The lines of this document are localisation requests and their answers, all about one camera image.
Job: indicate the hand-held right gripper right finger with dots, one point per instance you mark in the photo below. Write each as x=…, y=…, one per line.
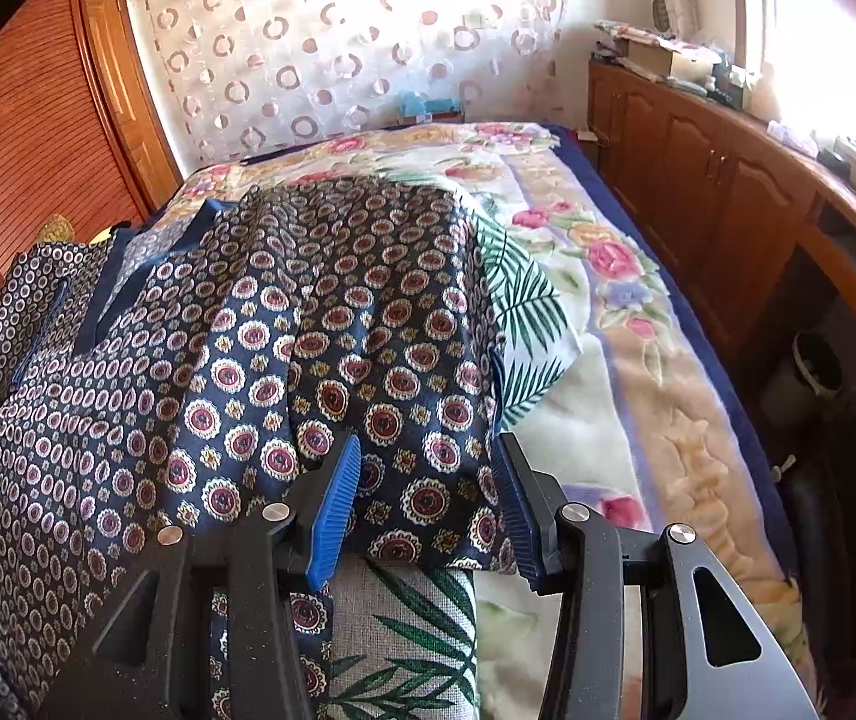
x=514, y=517

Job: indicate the small blue box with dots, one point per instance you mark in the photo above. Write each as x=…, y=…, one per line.
x=420, y=105

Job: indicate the sheer circle pattern curtain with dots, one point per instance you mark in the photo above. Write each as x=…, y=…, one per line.
x=323, y=37

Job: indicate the floral blanket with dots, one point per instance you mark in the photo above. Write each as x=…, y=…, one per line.
x=623, y=255

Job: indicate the navy small circle print shirt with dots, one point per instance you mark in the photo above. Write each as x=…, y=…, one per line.
x=60, y=427

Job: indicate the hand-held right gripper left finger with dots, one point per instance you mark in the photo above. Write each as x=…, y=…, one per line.
x=336, y=510

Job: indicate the white leaf print cloth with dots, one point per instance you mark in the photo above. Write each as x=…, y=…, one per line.
x=413, y=645

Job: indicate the navy large medallion print garment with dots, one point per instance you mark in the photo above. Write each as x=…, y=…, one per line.
x=368, y=330

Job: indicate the wooden side cabinet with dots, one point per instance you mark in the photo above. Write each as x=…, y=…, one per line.
x=697, y=165

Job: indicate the cardboard box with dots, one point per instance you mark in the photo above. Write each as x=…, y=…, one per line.
x=668, y=60

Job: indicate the window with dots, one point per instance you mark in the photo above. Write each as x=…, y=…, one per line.
x=825, y=30

